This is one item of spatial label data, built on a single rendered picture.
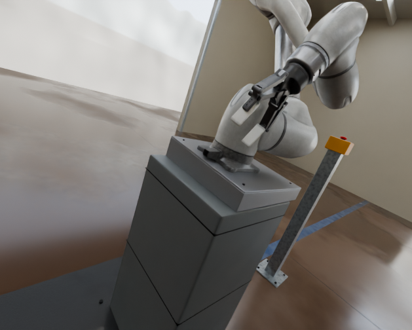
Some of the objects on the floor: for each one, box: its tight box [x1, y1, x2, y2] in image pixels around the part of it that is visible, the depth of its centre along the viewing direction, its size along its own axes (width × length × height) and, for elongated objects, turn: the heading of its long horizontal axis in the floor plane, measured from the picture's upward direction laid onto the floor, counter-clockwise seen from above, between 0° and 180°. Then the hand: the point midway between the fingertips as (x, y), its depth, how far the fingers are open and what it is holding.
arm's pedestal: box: [99, 155, 290, 330], centre depth 93 cm, size 50×50×80 cm
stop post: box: [256, 136, 354, 288], centre depth 149 cm, size 20×20×109 cm
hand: (243, 131), depth 56 cm, fingers open, 13 cm apart
